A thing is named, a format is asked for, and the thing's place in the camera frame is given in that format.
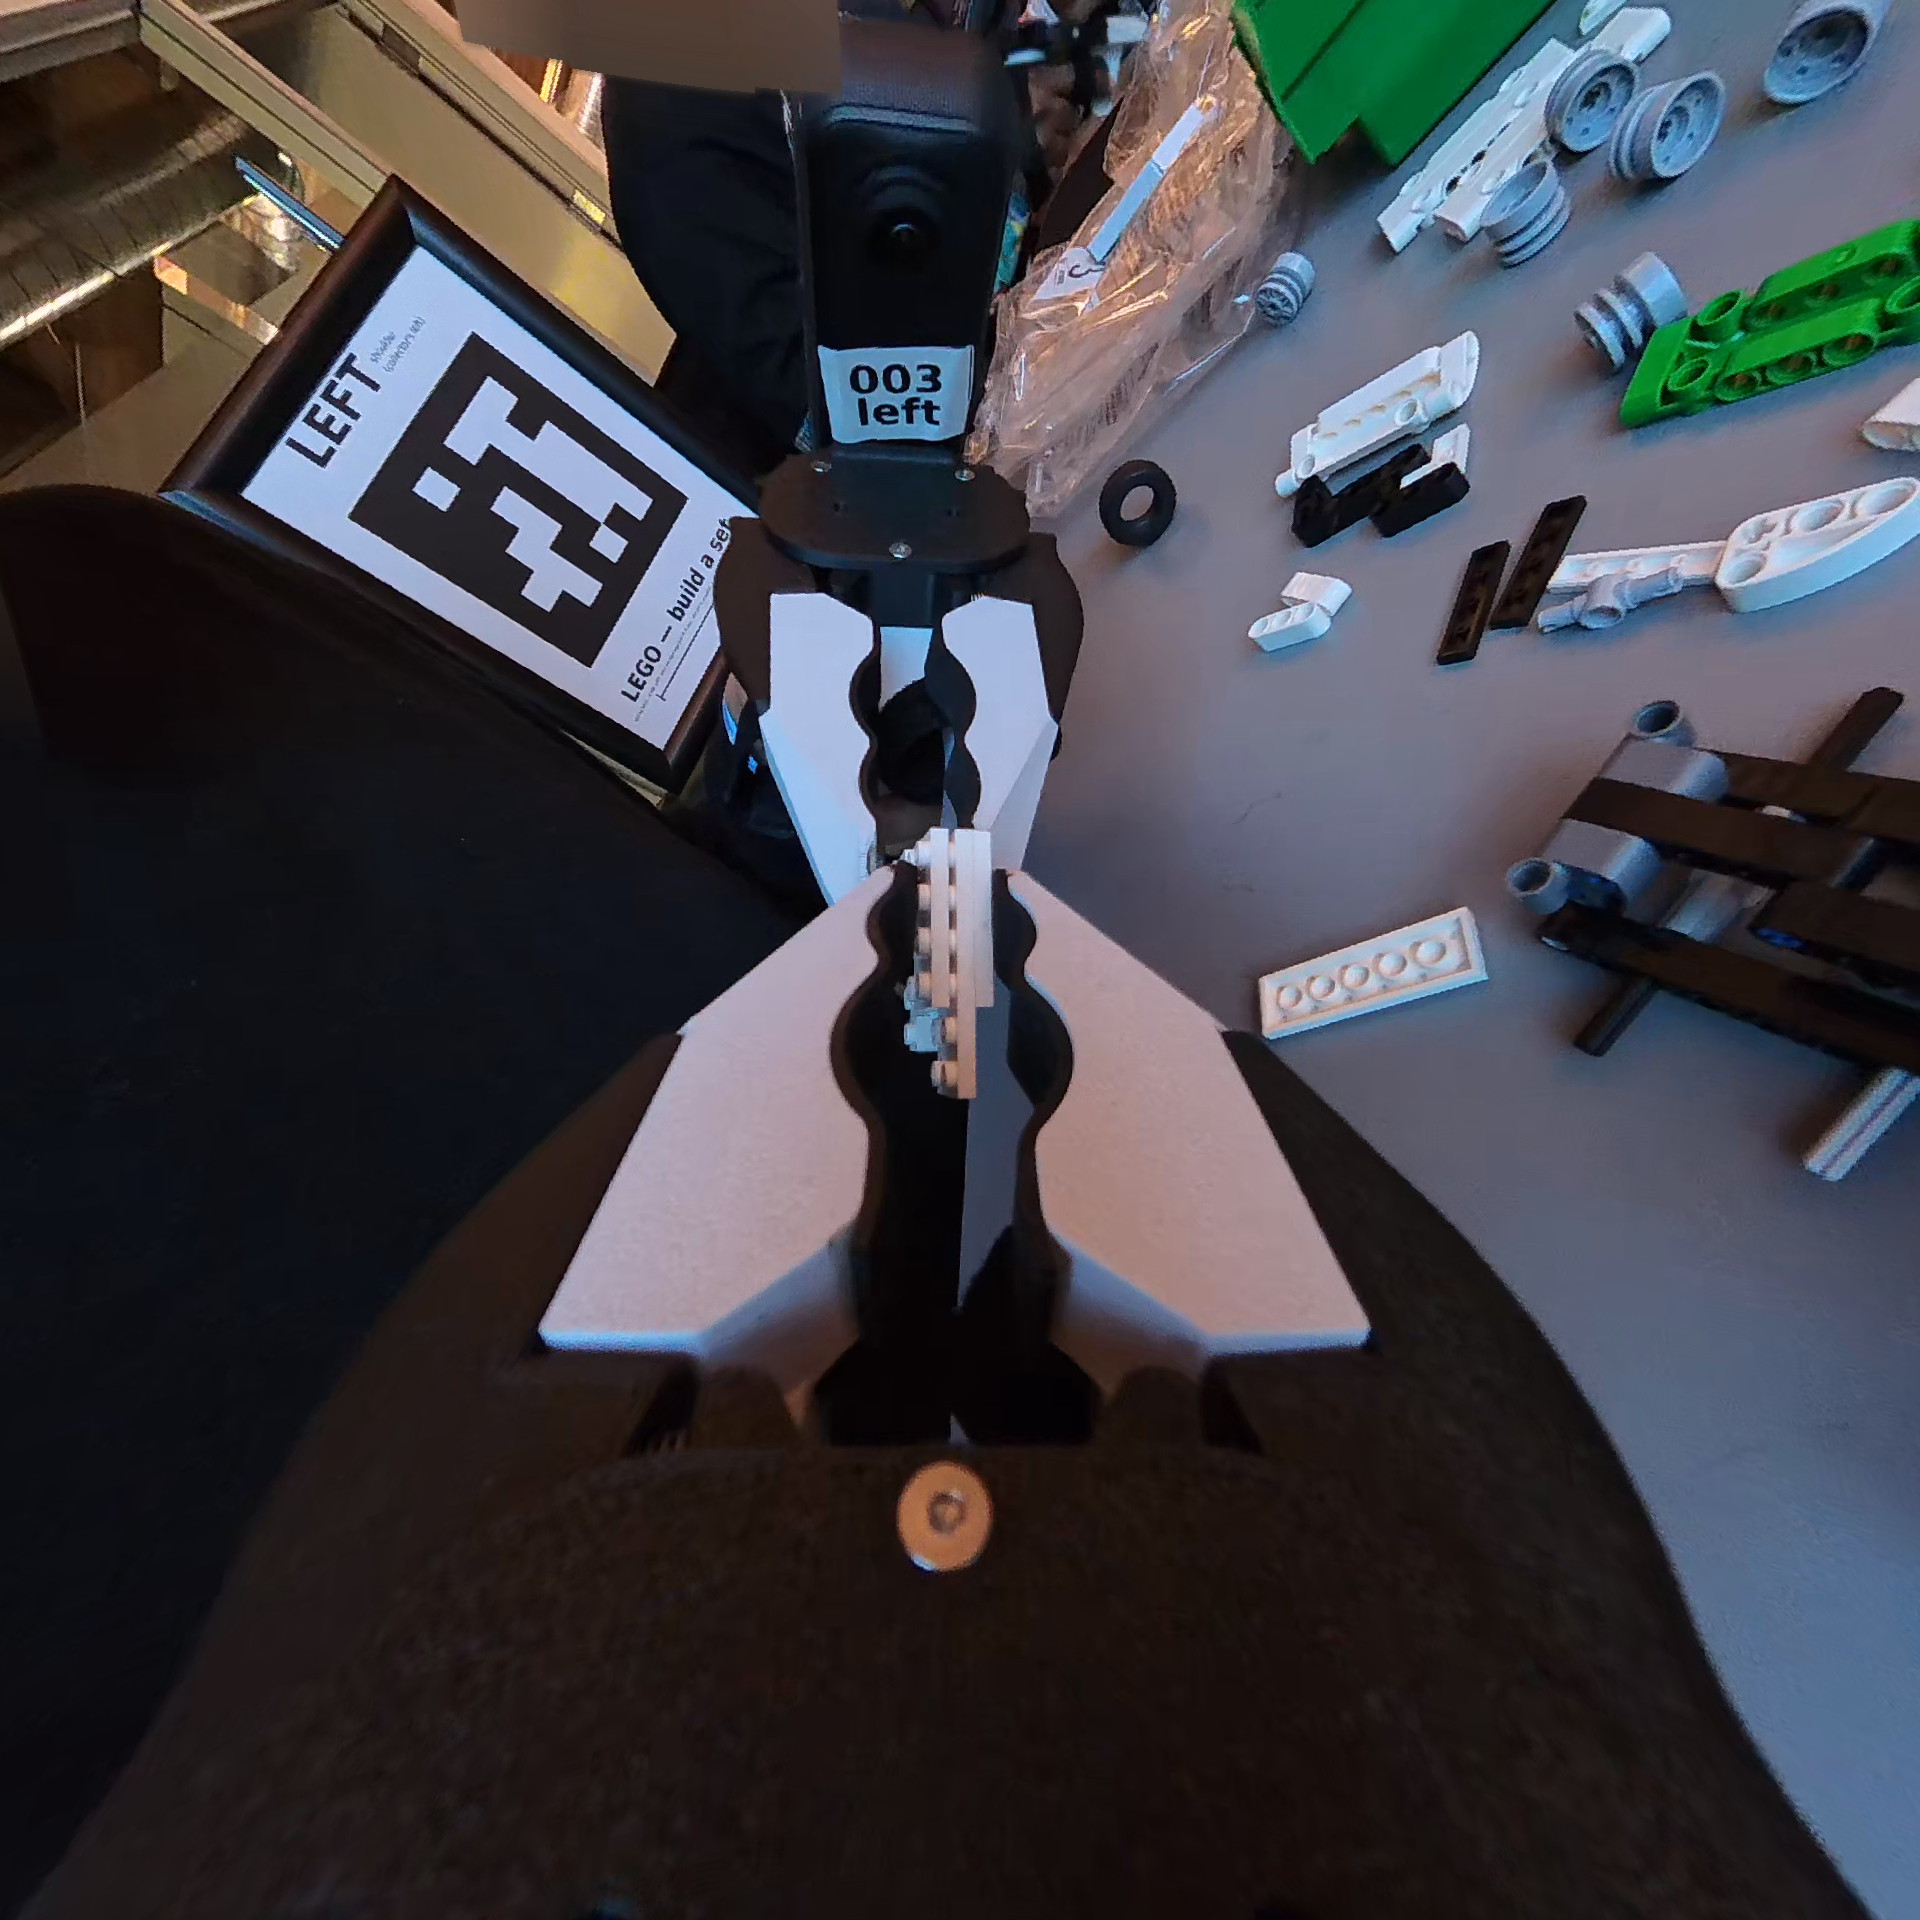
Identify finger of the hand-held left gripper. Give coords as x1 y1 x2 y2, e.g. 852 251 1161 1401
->
931 597 1067 877
760 589 964 909

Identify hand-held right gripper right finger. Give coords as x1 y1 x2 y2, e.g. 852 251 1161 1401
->
961 868 1378 1445

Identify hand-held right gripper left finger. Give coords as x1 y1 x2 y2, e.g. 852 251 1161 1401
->
536 868 962 1445

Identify black lego tire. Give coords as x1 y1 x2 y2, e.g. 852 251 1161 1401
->
1099 456 1180 550

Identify white flat lego plate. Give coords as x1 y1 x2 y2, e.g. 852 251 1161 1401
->
1257 905 1491 1041

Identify small white lego connector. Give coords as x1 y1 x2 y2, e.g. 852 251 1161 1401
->
1248 570 1356 654

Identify white curved lego panel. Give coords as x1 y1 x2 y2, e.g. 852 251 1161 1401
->
1275 334 1484 499

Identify thin black lego plate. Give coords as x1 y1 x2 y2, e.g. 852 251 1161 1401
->
1435 541 1512 666
1505 495 1588 632

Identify green lego panel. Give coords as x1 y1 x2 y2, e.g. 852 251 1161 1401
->
1229 0 1562 168

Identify long white lego beam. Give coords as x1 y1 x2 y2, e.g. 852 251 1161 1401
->
1378 36 1596 255

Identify black grey lego chassis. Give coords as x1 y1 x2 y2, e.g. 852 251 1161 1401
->
1505 686 1920 1186

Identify grey lego wheel hub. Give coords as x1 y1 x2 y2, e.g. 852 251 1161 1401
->
1547 45 1645 155
1572 251 1682 374
1612 76 1727 185
1488 157 1574 270
1764 0 1895 107

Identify white lego beam with axle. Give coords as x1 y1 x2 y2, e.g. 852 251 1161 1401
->
1719 479 1920 618

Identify green lego beam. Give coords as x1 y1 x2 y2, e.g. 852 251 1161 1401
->
1621 217 1920 428

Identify clear plastic bag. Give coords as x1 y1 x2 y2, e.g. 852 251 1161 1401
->
966 0 1311 518

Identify black framed marker sign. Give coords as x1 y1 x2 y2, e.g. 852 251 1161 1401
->
161 174 760 790

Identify black lego bracket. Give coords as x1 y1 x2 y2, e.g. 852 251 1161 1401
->
1371 425 1475 539
1293 448 1418 550

